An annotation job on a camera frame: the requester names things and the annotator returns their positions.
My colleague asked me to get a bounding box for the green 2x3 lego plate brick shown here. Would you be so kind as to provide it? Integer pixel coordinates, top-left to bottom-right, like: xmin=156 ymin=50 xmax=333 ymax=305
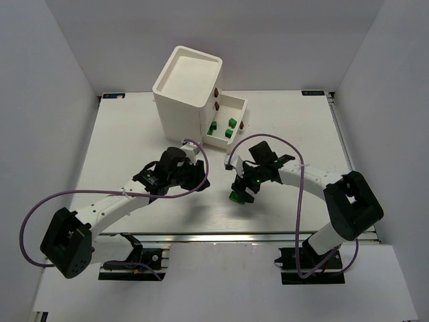
xmin=229 ymin=191 xmax=244 ymax=205

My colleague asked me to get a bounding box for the green 2x2 lego brick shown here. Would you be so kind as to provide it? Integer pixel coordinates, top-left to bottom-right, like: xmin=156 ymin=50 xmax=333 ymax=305
xmin=207 ymin=121 xmax=217 ymax=136

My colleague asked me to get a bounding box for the green 2x2 lego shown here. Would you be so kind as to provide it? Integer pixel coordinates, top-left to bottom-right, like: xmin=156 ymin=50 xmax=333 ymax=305
xmin=225 ymin=129 xmax=233 ymax=138

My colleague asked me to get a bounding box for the small green lego brick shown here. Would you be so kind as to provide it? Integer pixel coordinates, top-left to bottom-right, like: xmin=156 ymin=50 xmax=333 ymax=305
xmin=229 ymin=118 xmax=237 ymax=128

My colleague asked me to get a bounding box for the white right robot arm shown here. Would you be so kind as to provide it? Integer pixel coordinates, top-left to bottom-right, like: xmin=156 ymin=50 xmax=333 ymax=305
xmin=225 ymin=141 xmax=384 ymax=257

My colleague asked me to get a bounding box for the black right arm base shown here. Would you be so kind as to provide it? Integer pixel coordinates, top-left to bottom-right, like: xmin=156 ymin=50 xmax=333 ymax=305
xmin=273 ymin=246 xmax=346 ymax=286

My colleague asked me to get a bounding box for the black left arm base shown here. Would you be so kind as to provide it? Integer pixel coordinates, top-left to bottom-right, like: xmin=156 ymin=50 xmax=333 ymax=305
xmin=95 ymin=233 xmax=170 ymax=282

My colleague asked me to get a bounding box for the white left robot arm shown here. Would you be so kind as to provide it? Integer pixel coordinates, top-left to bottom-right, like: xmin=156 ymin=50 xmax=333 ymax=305
xmin=40 ymin=140 xmax=210 ymax=279

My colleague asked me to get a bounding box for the white drawer cabinet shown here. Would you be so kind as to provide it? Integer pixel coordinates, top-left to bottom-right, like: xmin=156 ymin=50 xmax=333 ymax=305
xmin=151 ymin=46 xmax=224 ymax=146

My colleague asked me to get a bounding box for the blue label sticker right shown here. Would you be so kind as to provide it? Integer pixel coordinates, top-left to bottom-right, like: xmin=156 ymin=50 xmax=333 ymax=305
xmin=301 ymin=90 xmax=325 ymax=96

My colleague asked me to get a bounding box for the blue label sticker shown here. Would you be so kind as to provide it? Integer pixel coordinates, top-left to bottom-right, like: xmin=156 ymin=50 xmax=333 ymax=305
xmin=102 ymin=93 xmax=125 ymax=99
xmin=301 ymin=90 xmax=325 ymax=96

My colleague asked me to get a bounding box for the blue label sticker left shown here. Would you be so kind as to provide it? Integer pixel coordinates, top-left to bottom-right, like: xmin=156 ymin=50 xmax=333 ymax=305
xmin=102 ymin=93 xmax=125 ymax=99

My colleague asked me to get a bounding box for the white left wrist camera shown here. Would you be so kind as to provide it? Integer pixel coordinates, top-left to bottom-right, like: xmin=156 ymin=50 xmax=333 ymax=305
xmin=180 ymin=142 xmax=200 ymax=165

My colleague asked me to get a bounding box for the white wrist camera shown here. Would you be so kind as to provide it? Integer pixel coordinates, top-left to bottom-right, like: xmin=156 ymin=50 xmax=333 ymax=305
xmin=224 ymin=154 xmax=244 ymax=177
xmin=180 ymin=142 xmax=200 ymax=165

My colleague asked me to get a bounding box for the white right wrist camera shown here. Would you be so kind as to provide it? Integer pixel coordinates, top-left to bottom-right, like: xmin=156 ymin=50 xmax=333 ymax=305
xmin=224 ymin=154 xmax=244 ymax=177

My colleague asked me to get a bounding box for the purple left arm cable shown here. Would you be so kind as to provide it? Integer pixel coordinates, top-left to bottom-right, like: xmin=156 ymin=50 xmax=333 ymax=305
xmin=19 ymin=138 xmax=211 ymax=281

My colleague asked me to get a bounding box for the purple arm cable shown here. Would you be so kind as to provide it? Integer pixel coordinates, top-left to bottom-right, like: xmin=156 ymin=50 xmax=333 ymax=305
xmin=19 ymin=138 xmax=211 ymax=281
xmin=227 ymin=133 xmax=359 ymax=280

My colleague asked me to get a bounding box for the aluminium front rail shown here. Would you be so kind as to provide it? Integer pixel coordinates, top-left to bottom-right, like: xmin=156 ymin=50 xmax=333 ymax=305
xmin=93 ymin=231 xmax=379 ymax=244

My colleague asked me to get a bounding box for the aluminium rail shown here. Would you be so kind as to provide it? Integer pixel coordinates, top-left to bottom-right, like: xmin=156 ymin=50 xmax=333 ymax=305
xmin=326 ymin=91 xmax=381 ymax=242
xmin=93 ymin=231 xmax=379 ymax=244

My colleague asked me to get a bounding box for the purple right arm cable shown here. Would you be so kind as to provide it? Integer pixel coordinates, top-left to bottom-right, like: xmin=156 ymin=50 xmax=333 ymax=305
xmin=227 ymin=133 xmax=359 ymax=280

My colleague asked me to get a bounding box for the aluminium right rail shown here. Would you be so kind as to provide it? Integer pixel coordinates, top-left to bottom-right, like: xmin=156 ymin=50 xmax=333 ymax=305
xmin=326 ymin=91 xmax=381 ymax=242

